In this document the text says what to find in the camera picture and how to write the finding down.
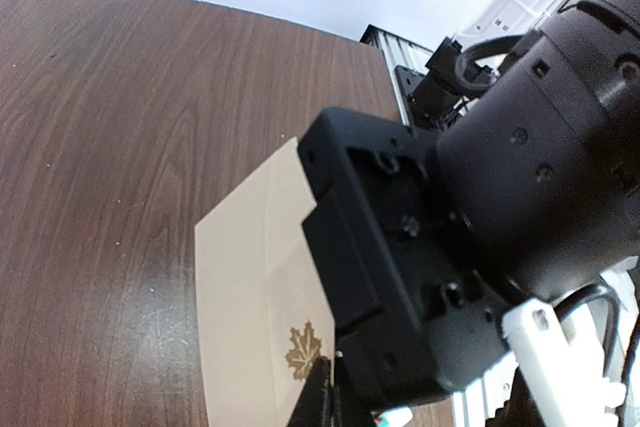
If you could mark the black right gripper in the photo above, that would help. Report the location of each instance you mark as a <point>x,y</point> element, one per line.
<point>415,320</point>

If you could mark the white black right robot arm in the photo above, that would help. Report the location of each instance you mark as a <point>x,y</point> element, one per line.
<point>544,169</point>

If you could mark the aluminium front frame rail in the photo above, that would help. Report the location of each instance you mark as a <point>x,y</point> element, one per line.
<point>406,62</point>

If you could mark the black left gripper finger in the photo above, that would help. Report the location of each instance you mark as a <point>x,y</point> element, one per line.
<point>315,404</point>

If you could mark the tan paper envelope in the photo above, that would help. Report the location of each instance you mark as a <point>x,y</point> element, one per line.
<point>263,318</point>

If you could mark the green white glue stick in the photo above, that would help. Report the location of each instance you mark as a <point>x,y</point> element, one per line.
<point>396,417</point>

